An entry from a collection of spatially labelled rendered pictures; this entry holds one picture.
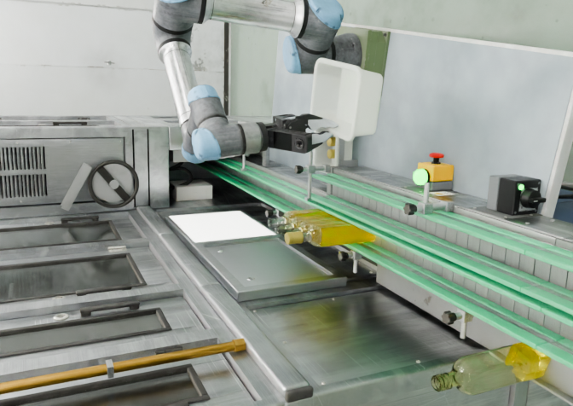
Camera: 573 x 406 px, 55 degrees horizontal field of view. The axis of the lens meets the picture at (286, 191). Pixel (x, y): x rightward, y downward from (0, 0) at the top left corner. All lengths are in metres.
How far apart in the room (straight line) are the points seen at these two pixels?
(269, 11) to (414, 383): 1.04
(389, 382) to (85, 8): 4.53
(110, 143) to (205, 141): 1.29
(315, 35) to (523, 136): 0.66
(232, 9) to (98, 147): 1.12
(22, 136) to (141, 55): 2.95
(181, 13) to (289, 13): 0.31
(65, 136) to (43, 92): 2.75
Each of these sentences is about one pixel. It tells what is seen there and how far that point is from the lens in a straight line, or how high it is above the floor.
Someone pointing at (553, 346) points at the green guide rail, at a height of 0.94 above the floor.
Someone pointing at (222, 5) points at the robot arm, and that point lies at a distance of 1.59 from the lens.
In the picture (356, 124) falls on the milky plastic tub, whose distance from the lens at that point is 1.28.
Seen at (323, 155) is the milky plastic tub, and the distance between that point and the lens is 2.07.
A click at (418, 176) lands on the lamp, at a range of 1.52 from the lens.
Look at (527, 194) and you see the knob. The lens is 1.31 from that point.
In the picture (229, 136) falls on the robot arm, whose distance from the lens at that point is 1.26.
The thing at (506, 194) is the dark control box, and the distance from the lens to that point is 1.32.
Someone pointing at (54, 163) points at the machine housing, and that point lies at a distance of 2.50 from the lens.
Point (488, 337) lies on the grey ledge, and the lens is 1.36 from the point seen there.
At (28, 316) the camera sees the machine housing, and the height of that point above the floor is 1.83.
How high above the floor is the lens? 1.79
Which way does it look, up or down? 24 degrees down
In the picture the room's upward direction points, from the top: 94 degrees counter-clockwise
